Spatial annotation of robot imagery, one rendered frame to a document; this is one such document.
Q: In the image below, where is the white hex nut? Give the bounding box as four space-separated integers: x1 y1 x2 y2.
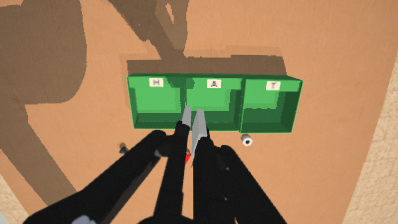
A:
242 136 252 146

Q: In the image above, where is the green three-compartment bin rack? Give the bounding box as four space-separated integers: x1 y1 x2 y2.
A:
126 73 304 134

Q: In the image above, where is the red battery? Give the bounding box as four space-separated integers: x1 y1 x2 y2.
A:
185 151 191 165

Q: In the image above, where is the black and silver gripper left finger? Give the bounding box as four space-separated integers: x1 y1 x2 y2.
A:
22 105 192 224

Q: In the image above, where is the black bolt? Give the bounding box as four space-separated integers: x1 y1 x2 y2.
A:
119 147 127 154

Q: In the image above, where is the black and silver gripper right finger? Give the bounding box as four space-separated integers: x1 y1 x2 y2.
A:
191 108 287 224

